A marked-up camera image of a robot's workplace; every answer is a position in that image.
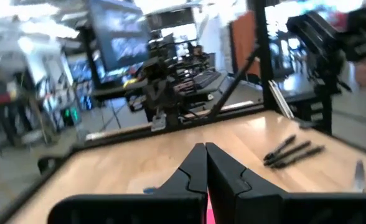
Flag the black diagonal brace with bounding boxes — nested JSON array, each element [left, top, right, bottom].
[[210, 45, 261, 121]]

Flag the black keyboard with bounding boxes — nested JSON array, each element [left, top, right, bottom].
[[191, 70, 223, 91]]

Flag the black frame post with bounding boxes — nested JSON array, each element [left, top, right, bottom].
[[251, 0, 276, 110]]

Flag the orange partition panel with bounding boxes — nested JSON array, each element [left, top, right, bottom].
[[230, 11, 261, 78]]

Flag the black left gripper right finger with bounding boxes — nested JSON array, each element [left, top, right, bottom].
[[205, 142, 366, 224]]

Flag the silver clamp bracket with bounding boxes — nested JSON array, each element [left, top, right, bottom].
[[151, 112, 167, 132]]

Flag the black Pilot G-2 pen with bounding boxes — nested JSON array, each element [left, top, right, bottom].
[[270, 144, 326, 170]]

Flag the black-handled steel scissors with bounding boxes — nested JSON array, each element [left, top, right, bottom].
[[353, 159, 366, 193]]

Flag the pink pen with tan end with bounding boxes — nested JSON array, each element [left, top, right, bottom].
[[206, 193, 217, 224]]

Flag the large dark monitor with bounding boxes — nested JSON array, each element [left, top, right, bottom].
[[87, 0, 152, 73]]

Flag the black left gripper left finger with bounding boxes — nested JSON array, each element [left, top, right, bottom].
[[47, 142, 209, 224]]

